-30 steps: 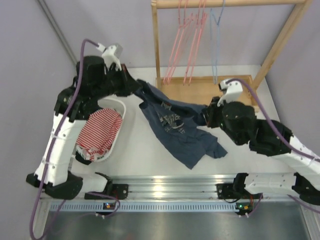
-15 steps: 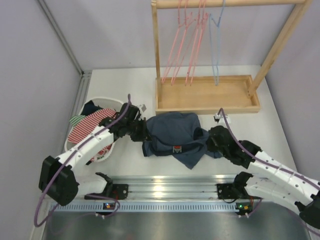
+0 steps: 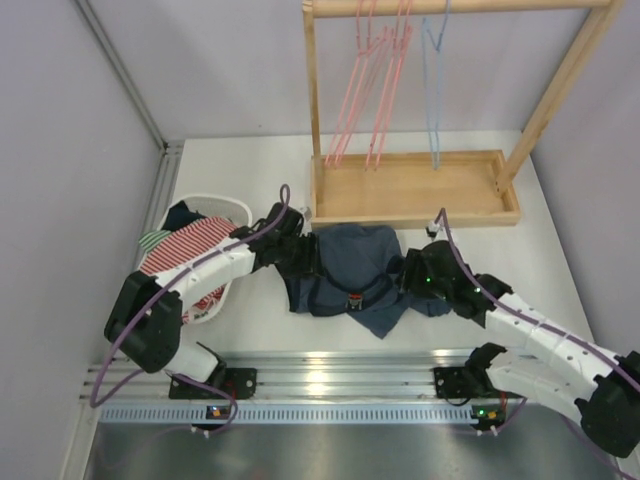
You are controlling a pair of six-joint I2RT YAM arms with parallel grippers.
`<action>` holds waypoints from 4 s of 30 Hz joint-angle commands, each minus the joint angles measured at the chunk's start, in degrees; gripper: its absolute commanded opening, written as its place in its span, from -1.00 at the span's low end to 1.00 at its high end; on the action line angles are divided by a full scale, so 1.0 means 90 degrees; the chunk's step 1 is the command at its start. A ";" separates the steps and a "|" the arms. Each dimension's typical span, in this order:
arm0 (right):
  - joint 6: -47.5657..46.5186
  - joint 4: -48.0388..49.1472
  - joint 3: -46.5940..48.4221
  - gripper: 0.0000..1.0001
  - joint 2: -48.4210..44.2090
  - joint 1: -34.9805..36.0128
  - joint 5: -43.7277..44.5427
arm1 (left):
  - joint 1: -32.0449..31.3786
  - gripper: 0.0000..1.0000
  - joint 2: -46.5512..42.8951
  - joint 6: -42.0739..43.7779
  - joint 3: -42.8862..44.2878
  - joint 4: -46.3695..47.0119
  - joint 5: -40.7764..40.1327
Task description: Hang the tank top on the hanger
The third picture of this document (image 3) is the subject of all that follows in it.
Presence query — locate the blue tank top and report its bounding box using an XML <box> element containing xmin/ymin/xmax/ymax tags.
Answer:
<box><xmin>284</xmin><ymin>224</ymin><xmax>451</xmax><ymax>339</ymax></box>

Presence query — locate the light blue wire hanger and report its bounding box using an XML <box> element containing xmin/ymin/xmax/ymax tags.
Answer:
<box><xmin>420</xmin><ymin>1</ymin><xmax>451</xmax><ymax>171</ymax></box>

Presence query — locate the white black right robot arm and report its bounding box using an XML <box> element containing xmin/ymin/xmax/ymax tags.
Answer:
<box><xmin>398</xmin><ymin>240</ymin><xmax>639</xmax><ymax>458</ymax></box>

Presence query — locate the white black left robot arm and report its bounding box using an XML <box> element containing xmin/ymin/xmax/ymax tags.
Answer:
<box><xmin>104</xmin><ymin>203</ymin><xmax>322</xmax><ymax>397</ymax></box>

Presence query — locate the white perforated laundry basket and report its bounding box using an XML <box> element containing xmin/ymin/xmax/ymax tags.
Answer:
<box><xmin>129</xmin><ymin>193</ymin><xmax>253</xmax><ymax>326</ymax></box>

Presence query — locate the wooden clothes rack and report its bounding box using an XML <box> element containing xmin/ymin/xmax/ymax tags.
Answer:
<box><xmin>302</xmin><ymin>1</ymin><xmax>624</xmax><ymax>229</ymax></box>

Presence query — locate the red white striped garment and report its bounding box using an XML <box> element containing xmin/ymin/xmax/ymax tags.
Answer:
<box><xmin>139</xmin><ymin>217</ymin><xmax>236</xmax><ymax>324</ymax></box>

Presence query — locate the dark navy garment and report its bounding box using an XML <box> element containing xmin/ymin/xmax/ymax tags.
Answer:
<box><xmin>161</xmin><ymin>200</ymin><xmax>206</xmax><ymax>232</ymax></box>

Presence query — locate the green white striped garment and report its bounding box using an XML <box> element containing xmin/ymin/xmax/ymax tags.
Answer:
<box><xmin>138</xmin><ymin>230</ymin><xmax>171</xmax><ymax>253</ymax></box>

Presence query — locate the aluminium corner profile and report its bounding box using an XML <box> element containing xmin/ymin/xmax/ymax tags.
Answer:
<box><xmin>74</xmin><ymin>0</ymin><xmax>169</xmax><ymax>151</ymax></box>

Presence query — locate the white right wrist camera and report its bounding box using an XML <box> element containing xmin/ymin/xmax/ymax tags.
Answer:
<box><xmin>425</xmin><ymin>221</ymin><xmax>443</xmax><ymax>241</ymax></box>

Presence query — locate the aluminium mounting rail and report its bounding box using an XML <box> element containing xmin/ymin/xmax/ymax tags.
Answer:
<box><xmin>98</xmin><ymin>349</ymin><xmax>471</xmax><ymax>403</ymax></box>

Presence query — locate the slotted grey cable duct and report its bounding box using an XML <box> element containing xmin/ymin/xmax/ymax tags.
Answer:
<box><xmin>99</xmin><ymin>403</ymin><xmax>501</xmax><ymax>425</ymax></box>

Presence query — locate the pink wire hanger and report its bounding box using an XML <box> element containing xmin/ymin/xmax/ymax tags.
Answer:
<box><xmin>365</xmin><ymin>1</ymin><xmax>413</xmax><ymax>170</ymax></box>
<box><xmin>324</xmin><ymin>1</ymin><xmax>390</xmax><ymax>167</ymax></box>

